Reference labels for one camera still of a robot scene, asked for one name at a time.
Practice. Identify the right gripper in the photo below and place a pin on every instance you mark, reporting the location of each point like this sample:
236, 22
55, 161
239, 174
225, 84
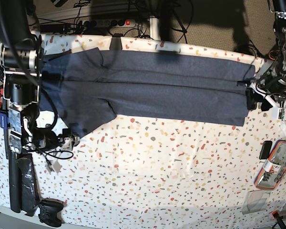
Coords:
40, 141

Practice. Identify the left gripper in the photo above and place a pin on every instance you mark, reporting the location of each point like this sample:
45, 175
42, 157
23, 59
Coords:
263, 89

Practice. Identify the blue T-shirt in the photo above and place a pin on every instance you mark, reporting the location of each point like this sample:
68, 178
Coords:
91, 88

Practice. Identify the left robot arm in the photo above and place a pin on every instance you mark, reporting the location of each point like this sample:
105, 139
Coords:
278, 53

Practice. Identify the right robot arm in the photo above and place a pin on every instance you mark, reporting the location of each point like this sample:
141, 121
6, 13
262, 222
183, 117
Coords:
21, 58

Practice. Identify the small black box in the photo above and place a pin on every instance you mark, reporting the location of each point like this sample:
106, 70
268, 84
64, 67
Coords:
265, 150

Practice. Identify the black game controller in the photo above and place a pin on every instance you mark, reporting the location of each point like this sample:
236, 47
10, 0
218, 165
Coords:
48, 213

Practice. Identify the black garbage bag roll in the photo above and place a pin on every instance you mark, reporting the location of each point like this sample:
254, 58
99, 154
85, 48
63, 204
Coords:
24, 194

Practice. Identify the striped transparent pencil case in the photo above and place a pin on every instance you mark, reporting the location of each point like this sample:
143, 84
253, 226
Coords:
273, 169

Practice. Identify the blue black bar clamp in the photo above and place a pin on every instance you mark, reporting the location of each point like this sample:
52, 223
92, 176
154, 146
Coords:
4, 121

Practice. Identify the clear plastic packaging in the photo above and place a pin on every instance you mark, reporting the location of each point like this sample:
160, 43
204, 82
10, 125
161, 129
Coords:
255, 201

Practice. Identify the white power strip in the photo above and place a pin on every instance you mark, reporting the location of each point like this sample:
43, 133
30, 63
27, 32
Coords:
115, 23

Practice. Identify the red black clamp bottom right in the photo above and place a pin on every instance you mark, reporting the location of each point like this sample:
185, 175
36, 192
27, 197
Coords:
279, 221

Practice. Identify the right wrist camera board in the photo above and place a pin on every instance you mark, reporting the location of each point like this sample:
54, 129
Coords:
53, 166

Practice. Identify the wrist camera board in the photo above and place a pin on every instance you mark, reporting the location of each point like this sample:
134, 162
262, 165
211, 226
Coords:
53, 166
279, 113

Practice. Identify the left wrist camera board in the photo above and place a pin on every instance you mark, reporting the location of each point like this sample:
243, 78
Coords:
279, 113

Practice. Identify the black table clamp bracket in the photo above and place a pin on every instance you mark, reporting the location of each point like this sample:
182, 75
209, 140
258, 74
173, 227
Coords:
116, 43

